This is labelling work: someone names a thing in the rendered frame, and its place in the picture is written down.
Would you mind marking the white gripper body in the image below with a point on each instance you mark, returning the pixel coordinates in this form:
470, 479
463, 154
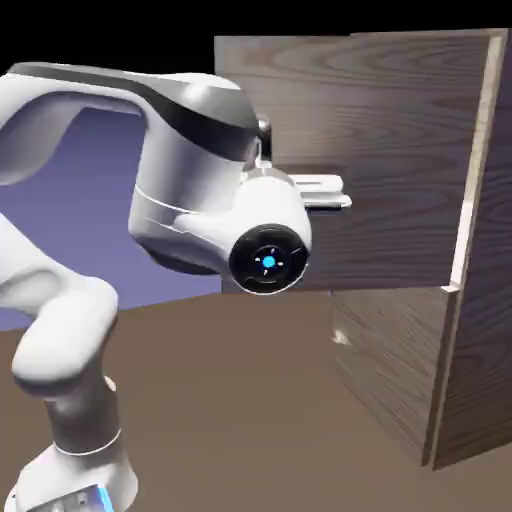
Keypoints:
326, 191

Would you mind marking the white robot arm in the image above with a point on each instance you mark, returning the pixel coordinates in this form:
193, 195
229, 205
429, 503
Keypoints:
188, 176

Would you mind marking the large wooden cabinet door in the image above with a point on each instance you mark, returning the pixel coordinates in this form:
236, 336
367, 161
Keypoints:
380, 100

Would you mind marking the small wooden cabinet door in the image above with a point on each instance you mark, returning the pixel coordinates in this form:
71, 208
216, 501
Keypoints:
392, 360

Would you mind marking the wooden cabinet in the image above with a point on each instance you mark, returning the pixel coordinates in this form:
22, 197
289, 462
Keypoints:
488, 320

